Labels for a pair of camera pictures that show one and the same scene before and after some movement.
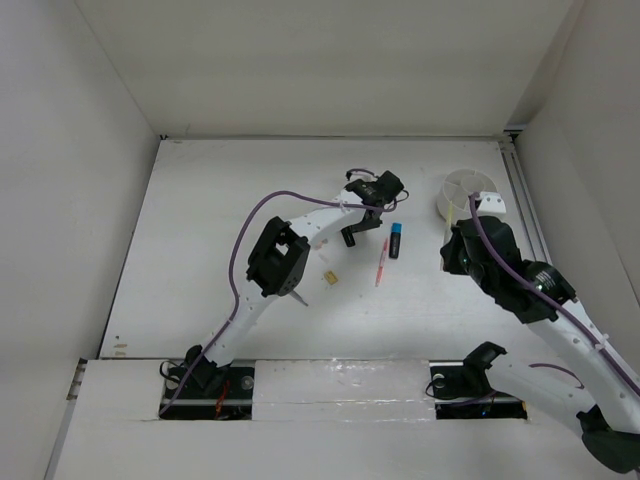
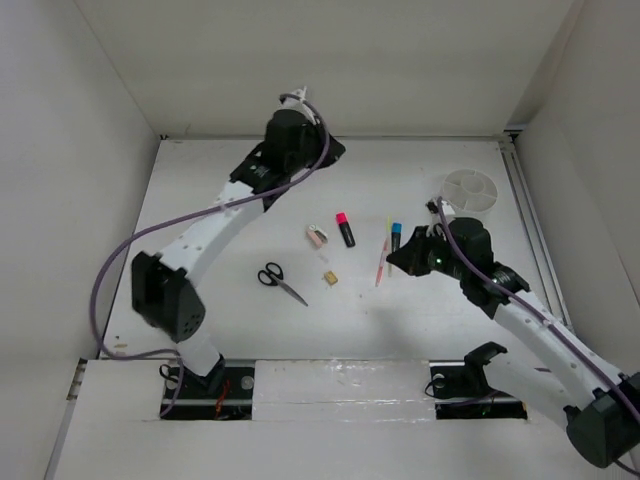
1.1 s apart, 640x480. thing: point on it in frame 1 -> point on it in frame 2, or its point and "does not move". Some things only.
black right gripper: [451, 262] -> [409, 257]
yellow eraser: [331, 277] does not move
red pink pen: [381, 269] does not move
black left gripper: [361, 227] -> [335, 152]
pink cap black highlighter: [348, 237] does not move
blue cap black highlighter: [395, 240] does not move
